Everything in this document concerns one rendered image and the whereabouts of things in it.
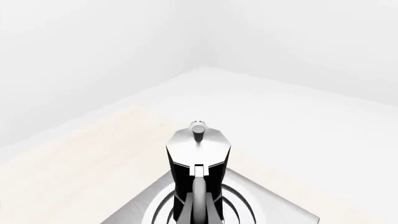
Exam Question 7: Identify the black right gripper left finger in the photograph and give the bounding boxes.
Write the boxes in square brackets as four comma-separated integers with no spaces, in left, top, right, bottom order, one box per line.
[176,192,196,224]

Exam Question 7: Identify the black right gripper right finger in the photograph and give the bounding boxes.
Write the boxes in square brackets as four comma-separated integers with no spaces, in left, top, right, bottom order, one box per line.
[204,192,224,224]

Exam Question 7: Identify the silver and black moka pot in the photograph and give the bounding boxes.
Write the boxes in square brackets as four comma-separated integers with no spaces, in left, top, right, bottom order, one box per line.
[165,119,233,224]

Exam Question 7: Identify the flat stove plate with rings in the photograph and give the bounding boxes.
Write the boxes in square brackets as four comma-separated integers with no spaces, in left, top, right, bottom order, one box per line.
[99,167,320,224]

